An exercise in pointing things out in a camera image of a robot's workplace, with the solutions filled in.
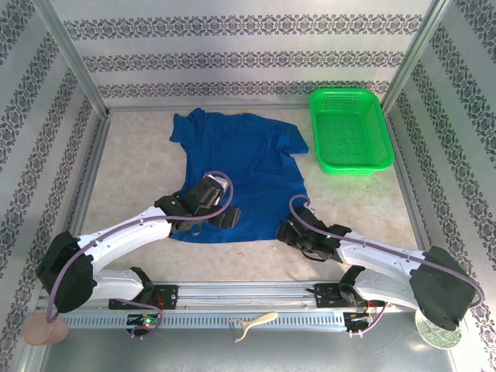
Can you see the pink translucent cup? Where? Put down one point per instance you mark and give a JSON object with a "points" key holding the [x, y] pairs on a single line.
{"points": [[44, 333]]}

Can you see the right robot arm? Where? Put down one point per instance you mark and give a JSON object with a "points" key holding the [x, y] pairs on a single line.
{"points": [[379, 252]]}

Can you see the round green patterned disc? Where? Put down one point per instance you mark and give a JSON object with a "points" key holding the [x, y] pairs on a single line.
{"points": [[430, 333]]}

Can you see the left aluminium side rail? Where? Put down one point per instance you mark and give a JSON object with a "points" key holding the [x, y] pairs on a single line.
{"points": [[96, 155]]}

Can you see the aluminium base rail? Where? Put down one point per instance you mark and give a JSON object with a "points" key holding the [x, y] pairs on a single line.
{"points": [[240, 298]]}

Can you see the blue t-shirt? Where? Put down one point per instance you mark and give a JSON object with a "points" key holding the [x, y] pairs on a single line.
{"points": [[248, 155]]}

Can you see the aluminium corner post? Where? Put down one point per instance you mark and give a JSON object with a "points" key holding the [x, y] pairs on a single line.
{"points": [[412, 58], [74, 58]]}

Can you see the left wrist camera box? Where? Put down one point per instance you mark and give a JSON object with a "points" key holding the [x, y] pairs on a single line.
{"points": [[216, 181]]}

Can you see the cream plastic peeler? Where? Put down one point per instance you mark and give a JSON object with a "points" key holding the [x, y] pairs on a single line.
{"points": [[263, 318]]}

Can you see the aluminium back rail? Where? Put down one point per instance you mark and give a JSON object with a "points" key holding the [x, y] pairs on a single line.
{"points": [[147, 106]]}

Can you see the right aluminium corner post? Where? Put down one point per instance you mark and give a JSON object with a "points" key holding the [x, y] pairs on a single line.
{"points": [[412, 58]]}

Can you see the aluminium side rail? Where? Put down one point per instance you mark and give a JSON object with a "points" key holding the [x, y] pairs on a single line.
{"points": [[410, 193], [96, 155]]}

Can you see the green plastic mesh basket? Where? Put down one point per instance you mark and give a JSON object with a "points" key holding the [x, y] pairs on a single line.
{"points": [[348, 131]]}

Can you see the right aluminium side rail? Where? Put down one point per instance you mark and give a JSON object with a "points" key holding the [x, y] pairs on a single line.
{"points": [[410, 193]]}

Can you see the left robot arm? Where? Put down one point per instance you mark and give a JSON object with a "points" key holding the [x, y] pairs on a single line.
{"points": [[124, 232]]}

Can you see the left aluminium corner post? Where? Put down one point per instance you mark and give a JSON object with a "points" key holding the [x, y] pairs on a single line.
{"points": [[74, 58]]}

